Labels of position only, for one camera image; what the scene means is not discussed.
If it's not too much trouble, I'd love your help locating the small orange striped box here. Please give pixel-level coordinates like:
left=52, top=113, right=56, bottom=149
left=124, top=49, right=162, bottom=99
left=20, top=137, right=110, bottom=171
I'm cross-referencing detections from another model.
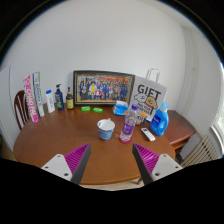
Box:
left=138, top=112, right=148, bottom=123

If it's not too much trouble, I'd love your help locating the clear water bottle purple cap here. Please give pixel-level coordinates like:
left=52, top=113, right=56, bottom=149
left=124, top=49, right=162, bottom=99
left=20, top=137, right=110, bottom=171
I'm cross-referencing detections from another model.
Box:
left=118, top=104, right=139, bottom=144

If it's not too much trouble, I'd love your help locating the white radiator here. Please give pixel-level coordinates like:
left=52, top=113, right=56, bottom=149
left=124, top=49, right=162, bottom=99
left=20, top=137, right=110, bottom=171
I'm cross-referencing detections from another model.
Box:
left=179, top=134, right=219, bottom=169

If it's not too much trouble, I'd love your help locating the white paper gift bag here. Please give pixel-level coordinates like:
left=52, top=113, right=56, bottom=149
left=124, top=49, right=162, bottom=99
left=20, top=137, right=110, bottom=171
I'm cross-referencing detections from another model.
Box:
left=128, top=68, right=168, bottom=123

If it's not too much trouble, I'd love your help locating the blue detergent bottle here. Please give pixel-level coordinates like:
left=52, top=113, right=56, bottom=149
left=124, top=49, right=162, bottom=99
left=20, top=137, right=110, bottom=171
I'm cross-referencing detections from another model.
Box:
left=149, top=101, right=170, bottom=137

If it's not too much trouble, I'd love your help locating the tall green and white box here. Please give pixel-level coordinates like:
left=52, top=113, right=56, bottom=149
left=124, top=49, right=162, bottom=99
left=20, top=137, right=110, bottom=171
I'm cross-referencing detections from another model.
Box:
left=32, top=71, right=46, bottom=118

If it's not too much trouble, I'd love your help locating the tall pink box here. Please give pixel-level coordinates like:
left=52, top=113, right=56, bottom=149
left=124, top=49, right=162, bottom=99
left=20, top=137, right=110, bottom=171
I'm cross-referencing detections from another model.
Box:
left=22, top=74, right=40, bottom=124

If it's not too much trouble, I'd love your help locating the white tall cabinet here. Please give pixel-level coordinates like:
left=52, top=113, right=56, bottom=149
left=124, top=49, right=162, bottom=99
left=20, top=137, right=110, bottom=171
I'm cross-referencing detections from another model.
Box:
left=0, top=64, right=13, bottom=134

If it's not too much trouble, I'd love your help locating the wooden chair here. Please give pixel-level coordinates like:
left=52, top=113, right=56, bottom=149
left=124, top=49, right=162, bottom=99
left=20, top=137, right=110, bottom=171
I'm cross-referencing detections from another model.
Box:
left=13, top=89, right=31, bottom=131

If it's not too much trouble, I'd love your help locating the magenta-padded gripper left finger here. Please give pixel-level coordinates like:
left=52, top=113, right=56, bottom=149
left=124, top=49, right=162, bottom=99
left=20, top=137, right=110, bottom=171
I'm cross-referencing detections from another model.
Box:
left=40, top=143, right=92, bottom=186

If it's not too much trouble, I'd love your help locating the white remote control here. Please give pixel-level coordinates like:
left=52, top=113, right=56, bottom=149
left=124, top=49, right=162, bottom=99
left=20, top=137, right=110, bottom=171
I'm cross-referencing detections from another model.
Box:
left=140, top=127, right=157, bottom=142

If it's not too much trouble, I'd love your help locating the amber pump bottle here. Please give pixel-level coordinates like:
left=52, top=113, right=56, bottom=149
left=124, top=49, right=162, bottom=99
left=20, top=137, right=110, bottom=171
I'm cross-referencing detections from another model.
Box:
left=65, top=87, right=75, bottom=111

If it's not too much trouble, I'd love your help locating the framed group photo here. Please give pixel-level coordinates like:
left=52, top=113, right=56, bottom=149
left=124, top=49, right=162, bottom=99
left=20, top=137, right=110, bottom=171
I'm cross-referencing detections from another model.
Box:
left=72, top=69, right=136, bottom=107

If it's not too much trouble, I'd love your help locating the blue and white paper cup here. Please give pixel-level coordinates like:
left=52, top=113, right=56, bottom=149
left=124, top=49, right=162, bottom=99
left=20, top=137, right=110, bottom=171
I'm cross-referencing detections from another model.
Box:
left=96, top=117, right=116, bottom=142

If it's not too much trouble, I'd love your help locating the window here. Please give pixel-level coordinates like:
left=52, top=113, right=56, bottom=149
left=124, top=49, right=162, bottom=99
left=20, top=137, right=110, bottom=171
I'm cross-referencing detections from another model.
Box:
left=213, top=63, right=224, bottom=148

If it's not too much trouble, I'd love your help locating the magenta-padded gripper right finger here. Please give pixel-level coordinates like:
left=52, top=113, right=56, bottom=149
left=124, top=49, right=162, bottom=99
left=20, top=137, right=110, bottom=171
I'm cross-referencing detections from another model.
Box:
left=132, top=143, right=184, bottom=186

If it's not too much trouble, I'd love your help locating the white lotion bottle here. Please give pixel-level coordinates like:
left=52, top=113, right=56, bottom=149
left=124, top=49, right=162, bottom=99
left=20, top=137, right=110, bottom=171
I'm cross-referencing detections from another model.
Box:
left=45, top=89, right=56, bottom=114

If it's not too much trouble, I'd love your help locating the dark blue pump bottle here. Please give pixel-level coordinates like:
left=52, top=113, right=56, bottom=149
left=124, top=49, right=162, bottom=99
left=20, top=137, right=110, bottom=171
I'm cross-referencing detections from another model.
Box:
left=54, top=83, right=65, bottom=112

